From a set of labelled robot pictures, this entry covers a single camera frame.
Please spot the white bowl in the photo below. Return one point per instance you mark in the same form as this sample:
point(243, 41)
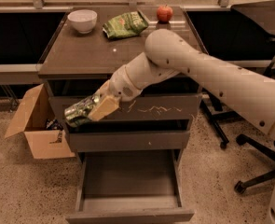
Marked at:
point(83, 20)

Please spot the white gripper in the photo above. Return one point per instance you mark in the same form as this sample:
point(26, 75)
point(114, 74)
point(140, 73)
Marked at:
point(120, 85)

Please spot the grey middle drawer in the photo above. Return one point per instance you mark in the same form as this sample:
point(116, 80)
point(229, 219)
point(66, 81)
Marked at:
point(129, 135)

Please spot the grey bottom drawer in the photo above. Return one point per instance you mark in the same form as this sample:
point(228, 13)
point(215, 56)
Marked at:
point(129, 187)

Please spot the green soda can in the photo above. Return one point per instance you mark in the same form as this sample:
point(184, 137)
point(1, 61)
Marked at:
point(77, 114)

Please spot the grey drawer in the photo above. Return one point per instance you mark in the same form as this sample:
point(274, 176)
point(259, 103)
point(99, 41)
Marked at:
point(129, 187)
point(175, 98)
point(129, 135)

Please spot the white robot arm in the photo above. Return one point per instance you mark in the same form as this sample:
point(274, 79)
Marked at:
point(166, 54)

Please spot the grey drawer cabinet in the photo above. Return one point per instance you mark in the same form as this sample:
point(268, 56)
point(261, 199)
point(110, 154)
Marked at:
point(92, 55)

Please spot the grey top drawer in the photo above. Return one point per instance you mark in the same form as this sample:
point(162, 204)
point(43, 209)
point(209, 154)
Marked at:
point(175, 98)

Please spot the black office chair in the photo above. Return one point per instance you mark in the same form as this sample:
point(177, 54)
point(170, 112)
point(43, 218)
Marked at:
point(260, 169)

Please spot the cardboard box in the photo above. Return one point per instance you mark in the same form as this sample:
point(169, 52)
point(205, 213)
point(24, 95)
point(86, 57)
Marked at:
point(31, 119)

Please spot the green chip bag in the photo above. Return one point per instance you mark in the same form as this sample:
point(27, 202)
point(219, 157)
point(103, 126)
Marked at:
point(126, 25)

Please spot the red apple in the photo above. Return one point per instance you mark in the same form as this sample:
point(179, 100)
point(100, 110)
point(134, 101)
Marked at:
point(164, 13)

